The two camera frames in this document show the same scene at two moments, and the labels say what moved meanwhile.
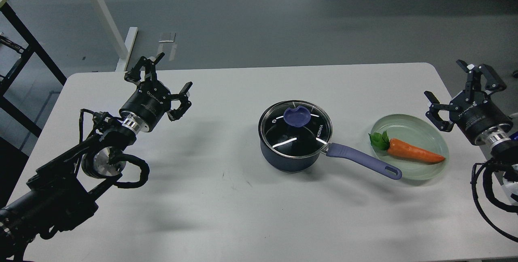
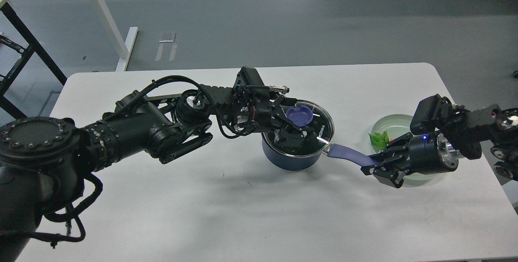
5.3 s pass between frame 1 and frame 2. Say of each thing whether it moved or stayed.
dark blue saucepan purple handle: stayed
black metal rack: stayed
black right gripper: moved
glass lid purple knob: stayed
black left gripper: moved
